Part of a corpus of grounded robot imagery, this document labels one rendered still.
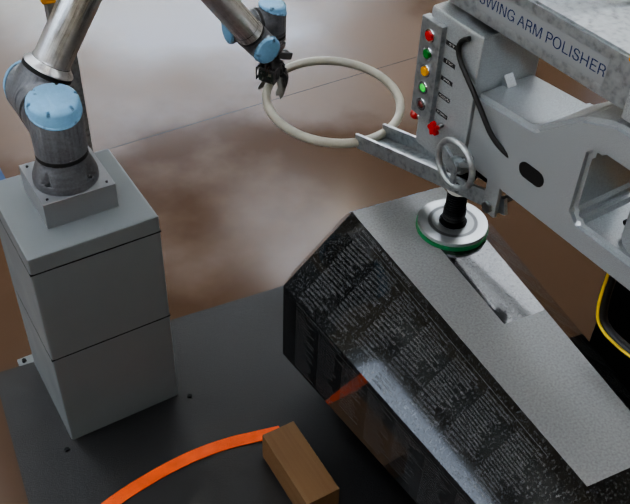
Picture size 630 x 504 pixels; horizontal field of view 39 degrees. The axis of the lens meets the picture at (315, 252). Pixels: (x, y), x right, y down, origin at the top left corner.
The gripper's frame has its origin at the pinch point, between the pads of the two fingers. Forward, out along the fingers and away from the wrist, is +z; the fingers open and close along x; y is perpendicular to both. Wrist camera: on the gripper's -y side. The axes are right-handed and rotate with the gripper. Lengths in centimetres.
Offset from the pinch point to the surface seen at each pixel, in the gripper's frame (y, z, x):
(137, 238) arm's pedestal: 82, 1, -2
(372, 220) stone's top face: 42, 0, 56
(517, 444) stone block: 98, -2, 120
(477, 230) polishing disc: 34, -4, 87
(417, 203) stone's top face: 28, 1, 66
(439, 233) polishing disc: 41, -3, 77
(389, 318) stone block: 71, 6, 75
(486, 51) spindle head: 42, -69, 80
